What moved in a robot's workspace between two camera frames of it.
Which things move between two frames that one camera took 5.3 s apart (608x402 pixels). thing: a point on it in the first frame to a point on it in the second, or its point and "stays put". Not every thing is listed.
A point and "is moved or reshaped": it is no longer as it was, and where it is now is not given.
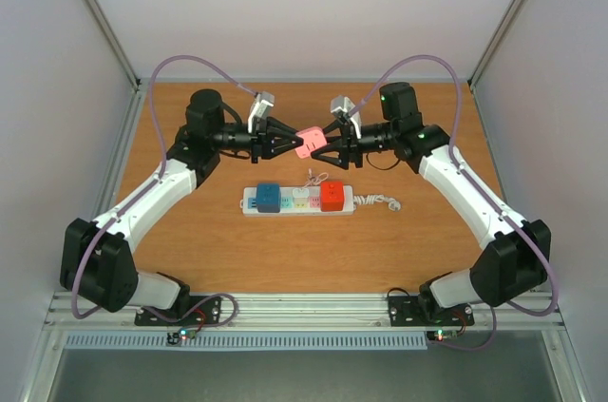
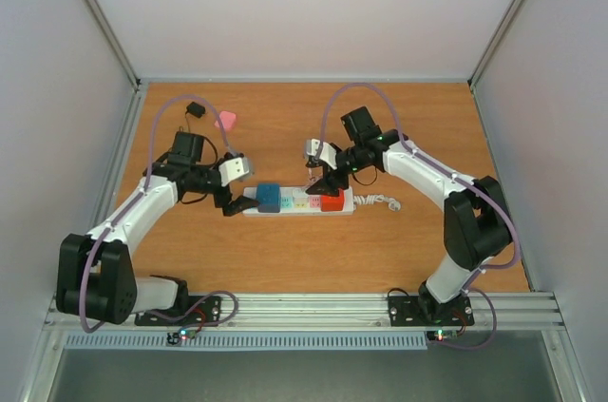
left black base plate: (202, 310) stays put
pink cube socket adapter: (313, 138) is moved or reshaped
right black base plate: (406, 311) stays put
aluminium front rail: (306, 314) stays put
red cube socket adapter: (332, 196) stays put
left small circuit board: (182, 334) stays put
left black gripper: (264, 143) to (235, 206)
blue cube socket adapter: (268, 198) stays put
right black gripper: (345, 153) to (332, 184)
